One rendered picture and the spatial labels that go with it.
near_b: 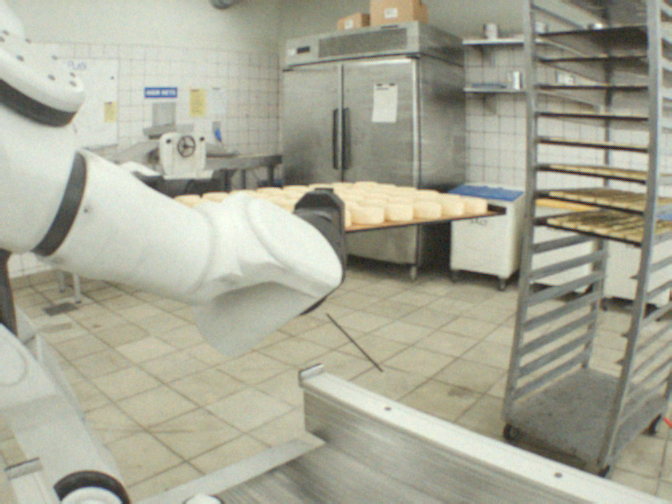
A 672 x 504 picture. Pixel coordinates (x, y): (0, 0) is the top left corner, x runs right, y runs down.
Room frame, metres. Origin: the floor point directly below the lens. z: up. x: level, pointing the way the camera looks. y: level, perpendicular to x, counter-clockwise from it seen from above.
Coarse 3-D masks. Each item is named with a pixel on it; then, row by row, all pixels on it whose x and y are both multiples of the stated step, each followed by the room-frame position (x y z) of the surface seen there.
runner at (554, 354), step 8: (584, 336) 1.85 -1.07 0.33; (592, 336) 1.87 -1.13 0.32; (568, 344) 1.77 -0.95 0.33; (576, 344) 1.80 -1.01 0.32; (552, 352) 1.70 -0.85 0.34; (560, 352) 1.73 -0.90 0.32; (536, 360) 1.64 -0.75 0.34; (544, 360) 1.67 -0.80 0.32; (552, 360) 1.66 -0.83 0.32; (520, 368) 1.58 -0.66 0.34; (528, 368) 1.61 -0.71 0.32; (536, 368) 1.61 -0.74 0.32; (520, 376) 1.55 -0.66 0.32
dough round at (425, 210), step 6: (414, 204) 0.78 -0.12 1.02; (420, 204) 0.78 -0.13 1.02; (426, 204) 0.78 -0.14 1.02; (432, 204) 0.79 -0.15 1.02; (438, 204) 0.79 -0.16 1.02; (414, 210) 0.78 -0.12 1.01; (420, 210) 0.77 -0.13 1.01; (426, 210) 0.77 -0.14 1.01; (432, 210) 0.77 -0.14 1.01; (438, 210) 0.78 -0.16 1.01; (414, 216) 0.78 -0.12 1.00; (420, 216) 0.77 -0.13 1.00; (426, 216) 0.77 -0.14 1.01; (432, 216) 0.77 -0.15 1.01; (438, 216) 0.78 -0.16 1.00
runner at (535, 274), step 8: (584, 256) 1.79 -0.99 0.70; (592, 256) 1.84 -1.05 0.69; (600, 256) 1.88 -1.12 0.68; (608, 256) 1.88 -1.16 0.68; (552, 264) 1.65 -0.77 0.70; (560, 264) 1.69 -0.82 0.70; (568, 264) 1.72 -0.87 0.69; (576, 264) 1.75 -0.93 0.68; (584, 264) 1.75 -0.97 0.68; (528, 272) 1.57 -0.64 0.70; (536, 272) 1.59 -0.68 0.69; (544, 272) 1.62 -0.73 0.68; (552, 272) 1.64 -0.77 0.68; (560, 272) 1.64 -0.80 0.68
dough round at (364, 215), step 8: (352, 208) 0.73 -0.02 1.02; (360, 208) 0.73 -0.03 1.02; (368, 208) 0.73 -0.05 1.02; (376, 208) 0.73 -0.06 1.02; (352, 216) 0.72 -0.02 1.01; (360, 216) 0.71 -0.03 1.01; (368, 216) 0.71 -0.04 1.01; (376, 216) 0.71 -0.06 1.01; (360, 224) 0.72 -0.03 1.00; (368, 224) 0.71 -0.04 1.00
